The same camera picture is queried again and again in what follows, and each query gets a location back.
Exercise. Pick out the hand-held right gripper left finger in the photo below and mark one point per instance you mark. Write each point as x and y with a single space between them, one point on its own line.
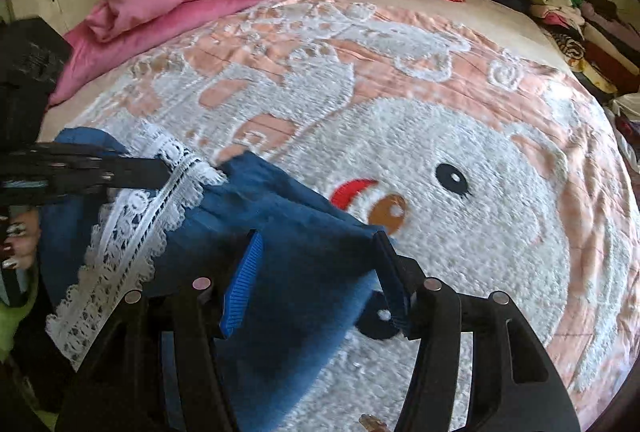
245 282

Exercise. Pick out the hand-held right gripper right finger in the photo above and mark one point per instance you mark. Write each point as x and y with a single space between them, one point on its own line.
395 282

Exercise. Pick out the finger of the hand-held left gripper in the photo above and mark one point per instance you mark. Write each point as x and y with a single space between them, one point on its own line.
100 162
75 189

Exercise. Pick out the blue denim pants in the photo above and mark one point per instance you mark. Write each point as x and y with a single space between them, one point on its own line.
310 232

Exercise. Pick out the person's left hand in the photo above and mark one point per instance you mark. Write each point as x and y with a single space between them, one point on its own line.
22 237

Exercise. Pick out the lime green cloth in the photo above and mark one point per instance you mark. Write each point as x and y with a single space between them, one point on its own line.
12 327

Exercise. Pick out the pink white printed blanket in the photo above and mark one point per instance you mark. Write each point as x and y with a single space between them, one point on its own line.
450 87

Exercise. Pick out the purple cloth with white ruffle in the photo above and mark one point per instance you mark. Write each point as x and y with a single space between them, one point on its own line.
627 127

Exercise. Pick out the pile of folded clothes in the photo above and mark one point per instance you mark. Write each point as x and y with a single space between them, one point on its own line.
575 12

